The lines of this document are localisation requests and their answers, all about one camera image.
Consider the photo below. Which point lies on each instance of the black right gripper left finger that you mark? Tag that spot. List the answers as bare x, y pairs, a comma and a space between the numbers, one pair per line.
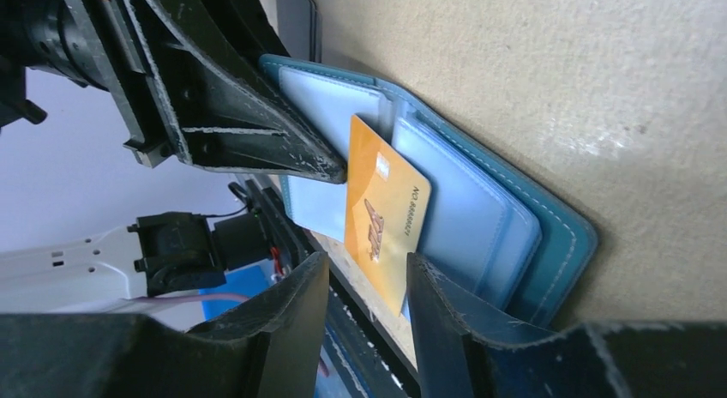
268, 346

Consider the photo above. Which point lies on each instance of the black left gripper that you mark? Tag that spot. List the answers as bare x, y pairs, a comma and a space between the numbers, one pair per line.
89, 42

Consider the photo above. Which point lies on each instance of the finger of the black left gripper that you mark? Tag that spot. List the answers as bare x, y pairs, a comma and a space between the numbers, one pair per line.
232, 36
223, 123

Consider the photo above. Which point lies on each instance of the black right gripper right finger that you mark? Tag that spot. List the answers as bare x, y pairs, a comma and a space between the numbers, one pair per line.
466, 347

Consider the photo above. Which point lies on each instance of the blue leather card holder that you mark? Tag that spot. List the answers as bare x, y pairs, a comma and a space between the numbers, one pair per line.
489, 227

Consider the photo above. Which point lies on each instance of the orange credit card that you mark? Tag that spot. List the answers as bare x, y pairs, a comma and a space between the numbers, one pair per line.
386, 203

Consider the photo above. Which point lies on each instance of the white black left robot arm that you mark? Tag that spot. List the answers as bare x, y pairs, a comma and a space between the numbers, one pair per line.
158, 255

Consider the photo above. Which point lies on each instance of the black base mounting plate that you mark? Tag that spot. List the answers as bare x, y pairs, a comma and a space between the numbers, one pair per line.
361, 358

